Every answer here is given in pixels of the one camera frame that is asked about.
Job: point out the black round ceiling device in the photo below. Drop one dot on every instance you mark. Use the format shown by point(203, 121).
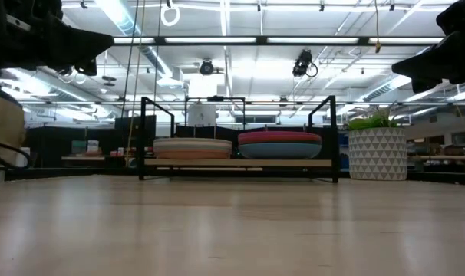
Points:
point(206, 67)

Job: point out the black overhead camera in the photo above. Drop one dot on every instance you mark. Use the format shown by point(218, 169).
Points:
point(302, 63)

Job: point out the yellow hanging connector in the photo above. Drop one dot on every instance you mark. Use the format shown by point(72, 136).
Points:
point(378, 46)

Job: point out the succulent in white patterned pot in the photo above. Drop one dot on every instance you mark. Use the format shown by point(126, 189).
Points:
point(376, 153)

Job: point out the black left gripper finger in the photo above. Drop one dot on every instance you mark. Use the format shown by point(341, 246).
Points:
point(87, 68)
point(75, 42)

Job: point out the black aluminium table frame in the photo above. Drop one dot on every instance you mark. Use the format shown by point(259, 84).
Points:
point(63, 174)

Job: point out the overhead light bar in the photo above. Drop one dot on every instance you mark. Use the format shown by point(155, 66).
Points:
point(209, 40)

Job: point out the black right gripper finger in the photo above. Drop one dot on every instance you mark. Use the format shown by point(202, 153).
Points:
point(443, 61)
point(428, 84)

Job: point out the magenta plate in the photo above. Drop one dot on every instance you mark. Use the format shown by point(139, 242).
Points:
point(278, 135)

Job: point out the gray plate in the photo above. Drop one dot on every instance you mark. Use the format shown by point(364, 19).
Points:
point(192, 142)

